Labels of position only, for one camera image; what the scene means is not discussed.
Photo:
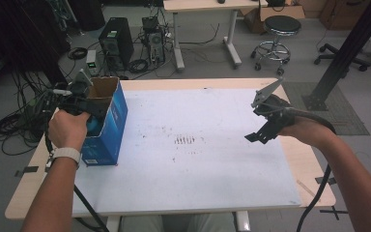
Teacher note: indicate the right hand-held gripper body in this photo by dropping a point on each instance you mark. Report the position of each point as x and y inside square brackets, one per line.
[275, 111]

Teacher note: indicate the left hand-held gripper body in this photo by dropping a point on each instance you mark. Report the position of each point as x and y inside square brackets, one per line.
[75, 101]

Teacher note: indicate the blue bottle with white cap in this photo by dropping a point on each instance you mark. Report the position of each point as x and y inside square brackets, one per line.
[94, 126]

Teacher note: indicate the blue cardboard box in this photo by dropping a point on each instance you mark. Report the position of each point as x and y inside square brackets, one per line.
[112, 129]

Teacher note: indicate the person's left hand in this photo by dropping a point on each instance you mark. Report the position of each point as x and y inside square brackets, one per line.
[67, 130]

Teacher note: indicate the person's right hand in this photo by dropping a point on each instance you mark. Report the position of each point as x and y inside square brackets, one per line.
[309, 130]

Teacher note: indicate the small white device green light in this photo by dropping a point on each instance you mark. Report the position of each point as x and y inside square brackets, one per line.
[91, 59]

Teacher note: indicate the white band wristwatch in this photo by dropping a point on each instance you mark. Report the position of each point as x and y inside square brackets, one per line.
[67, 153]

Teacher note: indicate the grey floor mat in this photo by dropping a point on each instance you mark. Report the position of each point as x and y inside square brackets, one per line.
[338, 119]

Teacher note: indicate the pale tape strip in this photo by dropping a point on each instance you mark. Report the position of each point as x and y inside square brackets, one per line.
[307, 190]

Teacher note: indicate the black computer tower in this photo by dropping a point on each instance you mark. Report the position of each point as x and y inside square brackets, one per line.
[116, 38]

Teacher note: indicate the black tape strip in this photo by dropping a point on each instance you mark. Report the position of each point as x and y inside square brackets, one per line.
[324, 180]
[27, 169]

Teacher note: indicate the open computer case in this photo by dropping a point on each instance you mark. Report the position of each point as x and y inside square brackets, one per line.
[154, 42]

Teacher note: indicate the black office chair base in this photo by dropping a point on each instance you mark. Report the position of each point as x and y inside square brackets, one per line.
[338, 56]

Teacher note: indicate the white table mat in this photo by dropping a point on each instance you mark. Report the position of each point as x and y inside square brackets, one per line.
[190, 180]

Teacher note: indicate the black round stool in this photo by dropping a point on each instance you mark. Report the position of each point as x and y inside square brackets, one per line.
[281, 25]

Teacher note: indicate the black curtain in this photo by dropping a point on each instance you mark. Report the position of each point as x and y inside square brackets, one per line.
[19, 35]

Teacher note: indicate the white table leg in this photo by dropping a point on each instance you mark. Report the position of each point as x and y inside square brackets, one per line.
[112, 225]
[243, 221]

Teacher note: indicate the open brown cardboard box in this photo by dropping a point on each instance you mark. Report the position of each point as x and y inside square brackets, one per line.
[280, 13]

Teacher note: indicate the closed brown cardboard box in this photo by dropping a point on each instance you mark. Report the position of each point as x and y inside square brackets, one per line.
[344, 14]

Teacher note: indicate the light wooden desk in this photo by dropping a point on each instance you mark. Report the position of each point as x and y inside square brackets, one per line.
[206, 5]

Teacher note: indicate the black metal post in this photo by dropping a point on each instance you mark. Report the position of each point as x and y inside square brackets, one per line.
[351, 45]

